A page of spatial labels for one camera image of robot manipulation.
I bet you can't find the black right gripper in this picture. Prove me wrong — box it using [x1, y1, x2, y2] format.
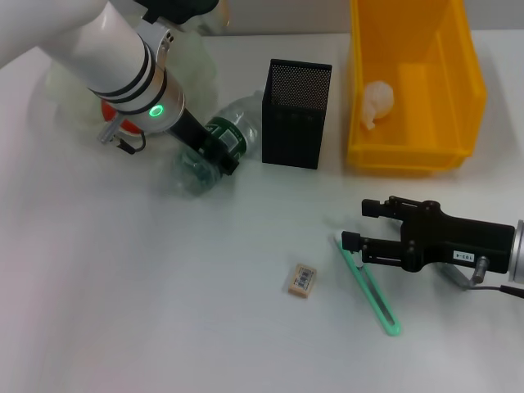
[341, 196, 516, 274]

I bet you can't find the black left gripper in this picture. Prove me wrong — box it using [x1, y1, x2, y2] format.
[167, 108, 241, 177]

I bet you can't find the clear green-label water bottle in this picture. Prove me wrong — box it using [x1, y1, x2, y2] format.
[161, 90, 264, 200]

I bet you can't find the red-orange bumpy orange fruit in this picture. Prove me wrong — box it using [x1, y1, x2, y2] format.
[100, 100, 141, 137]

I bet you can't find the white paper ball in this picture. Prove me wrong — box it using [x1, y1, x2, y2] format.
[359, 80, 397, 131]

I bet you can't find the mint green utility knife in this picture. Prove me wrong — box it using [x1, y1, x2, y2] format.
[329, 231, 402, 337]

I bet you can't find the black mesh pen holder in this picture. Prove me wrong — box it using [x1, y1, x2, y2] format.
[260, 58, 333, 169]

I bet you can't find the beige eraser with barcode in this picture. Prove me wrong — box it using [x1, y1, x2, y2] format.
[287, 263, 317, 296]

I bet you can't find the grey glitter pen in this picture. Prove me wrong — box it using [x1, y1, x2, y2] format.
[436, 263, 472, 291]

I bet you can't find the pale green wavy fruit plate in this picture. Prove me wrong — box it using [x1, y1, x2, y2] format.
[30, 24, 222, 137]

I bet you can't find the yellow plastic storage bin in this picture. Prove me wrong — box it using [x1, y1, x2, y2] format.
[346, 0, 488, 173]

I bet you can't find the right gripper cable with plug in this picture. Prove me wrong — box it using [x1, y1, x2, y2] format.
[468, 255, 524, 299]

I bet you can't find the gripper cable with plug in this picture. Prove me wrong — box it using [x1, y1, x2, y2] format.
[97, 117, 147, 156]
[468, 255, 524, 299]

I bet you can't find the left gripper cable with plug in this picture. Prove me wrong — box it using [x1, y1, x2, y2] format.
[97, 117, 147, 156]

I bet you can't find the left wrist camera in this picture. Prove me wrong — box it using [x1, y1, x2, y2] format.
[134, 0, 231, 37]

